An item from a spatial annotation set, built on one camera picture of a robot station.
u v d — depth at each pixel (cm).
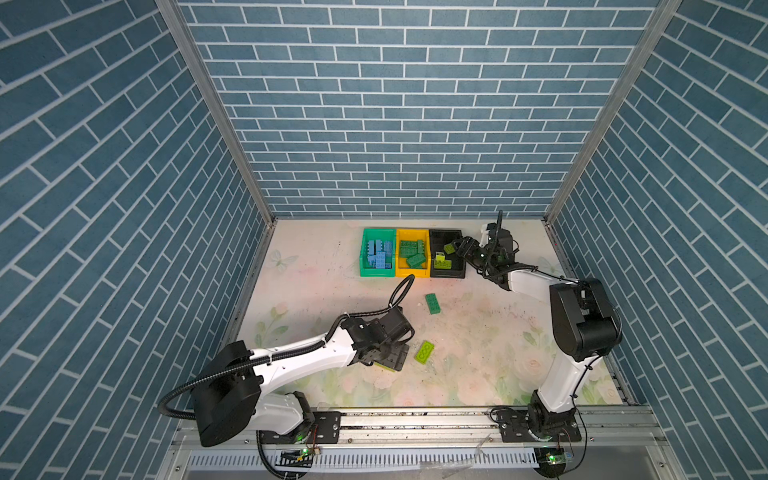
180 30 72
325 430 73
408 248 109
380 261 102
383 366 72
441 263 105
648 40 75
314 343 50
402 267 104
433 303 96
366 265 105
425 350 87
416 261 102
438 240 112
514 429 73
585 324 51
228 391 41
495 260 78
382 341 61
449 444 72
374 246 108
